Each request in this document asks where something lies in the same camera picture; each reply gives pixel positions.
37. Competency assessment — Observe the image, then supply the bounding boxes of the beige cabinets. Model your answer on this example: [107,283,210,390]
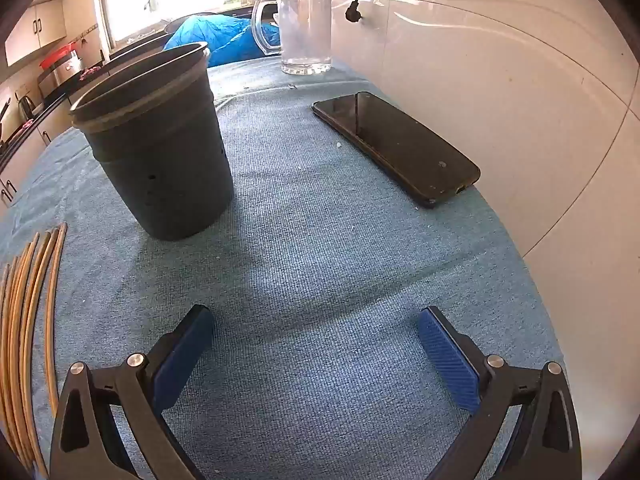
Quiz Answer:
[0,102,76,208]
[4,0,71,67]

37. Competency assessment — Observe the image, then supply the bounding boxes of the black kitchen countertop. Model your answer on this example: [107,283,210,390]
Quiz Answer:
[0,4,256,171]

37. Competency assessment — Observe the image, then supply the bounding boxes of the clear glass mug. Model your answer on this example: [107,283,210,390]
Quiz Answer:
[251,0,333,76]

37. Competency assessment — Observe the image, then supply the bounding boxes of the dark grey utensil holder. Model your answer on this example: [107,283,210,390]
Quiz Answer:
[69,41,236,242]

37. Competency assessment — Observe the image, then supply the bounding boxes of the bundle of wooden chopsticks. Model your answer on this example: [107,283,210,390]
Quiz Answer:
[0,222,68,478]

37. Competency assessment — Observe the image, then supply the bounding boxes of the black smartphone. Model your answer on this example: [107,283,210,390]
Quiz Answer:
[311,91,482,209]

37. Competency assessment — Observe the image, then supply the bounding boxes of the beige upper cabinets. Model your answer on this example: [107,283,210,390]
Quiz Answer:
[4,0,71,67]

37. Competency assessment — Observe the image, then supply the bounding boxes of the blue plastic bag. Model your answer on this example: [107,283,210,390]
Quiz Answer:
[162,14,283,68]

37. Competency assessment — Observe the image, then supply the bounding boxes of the blue towel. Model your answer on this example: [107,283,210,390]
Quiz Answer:
[0,57,566,480]

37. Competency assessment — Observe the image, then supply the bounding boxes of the beige lower cabinets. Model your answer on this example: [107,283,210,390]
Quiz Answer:
[0,102,76,208]

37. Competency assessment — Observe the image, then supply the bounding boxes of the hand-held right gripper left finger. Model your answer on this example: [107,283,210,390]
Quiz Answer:
[49,304,216,480]

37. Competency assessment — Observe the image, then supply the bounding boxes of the steel cooker with red lid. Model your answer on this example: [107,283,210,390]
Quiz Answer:
[37,44,85,97]

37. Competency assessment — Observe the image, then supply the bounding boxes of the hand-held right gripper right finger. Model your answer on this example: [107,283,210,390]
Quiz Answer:
[417,306,583,480]

